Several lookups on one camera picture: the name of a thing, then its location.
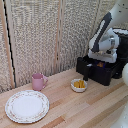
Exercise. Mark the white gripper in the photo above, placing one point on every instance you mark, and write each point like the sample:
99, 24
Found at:
105, 56

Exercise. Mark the black air fryer drawer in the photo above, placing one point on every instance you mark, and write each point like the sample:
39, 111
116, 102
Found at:
100, 75

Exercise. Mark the pink mug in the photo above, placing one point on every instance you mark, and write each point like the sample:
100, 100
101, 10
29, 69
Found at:
37, 82

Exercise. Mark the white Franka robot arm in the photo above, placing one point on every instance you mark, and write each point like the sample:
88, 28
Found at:
103, 36

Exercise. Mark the yellow fries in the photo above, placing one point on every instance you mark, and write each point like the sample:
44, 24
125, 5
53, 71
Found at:
79, 84

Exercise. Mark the small white bowl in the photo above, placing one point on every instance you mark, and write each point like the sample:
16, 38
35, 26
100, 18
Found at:
79, 89

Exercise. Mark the white plate patterned rim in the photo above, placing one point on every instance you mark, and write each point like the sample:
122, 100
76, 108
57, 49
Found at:
27, 106

